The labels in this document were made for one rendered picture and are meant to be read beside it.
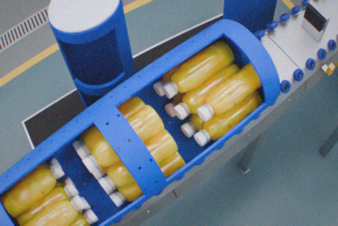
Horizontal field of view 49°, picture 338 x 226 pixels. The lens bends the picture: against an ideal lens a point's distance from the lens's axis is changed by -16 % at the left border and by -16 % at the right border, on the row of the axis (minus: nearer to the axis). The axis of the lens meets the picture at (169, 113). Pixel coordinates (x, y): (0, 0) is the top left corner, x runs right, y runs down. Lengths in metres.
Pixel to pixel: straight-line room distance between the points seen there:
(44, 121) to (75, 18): 0.97
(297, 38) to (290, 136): 0.94
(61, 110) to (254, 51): 1.41
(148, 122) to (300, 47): 0.71
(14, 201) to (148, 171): 0.39
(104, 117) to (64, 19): 0.55
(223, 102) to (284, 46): 0.47
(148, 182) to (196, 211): 1.18
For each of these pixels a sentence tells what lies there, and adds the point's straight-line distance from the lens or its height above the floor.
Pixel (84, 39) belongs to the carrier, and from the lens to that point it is 1.45.
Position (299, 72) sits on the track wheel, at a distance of 1.40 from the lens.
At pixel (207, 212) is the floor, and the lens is 2.18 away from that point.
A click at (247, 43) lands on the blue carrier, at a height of 1.23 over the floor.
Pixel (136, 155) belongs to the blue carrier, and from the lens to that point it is 0.99.
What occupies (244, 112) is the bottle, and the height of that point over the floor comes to 1.07.
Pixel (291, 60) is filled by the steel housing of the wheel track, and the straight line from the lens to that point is 1.48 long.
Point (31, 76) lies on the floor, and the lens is 2.66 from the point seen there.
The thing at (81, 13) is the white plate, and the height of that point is 1.04.
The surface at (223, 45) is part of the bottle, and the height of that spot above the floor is 1.16.
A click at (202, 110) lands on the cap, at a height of 1.13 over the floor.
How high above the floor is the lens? 2.14
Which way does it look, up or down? 65 degrees down
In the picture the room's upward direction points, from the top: 5 degrees counter-clockwise
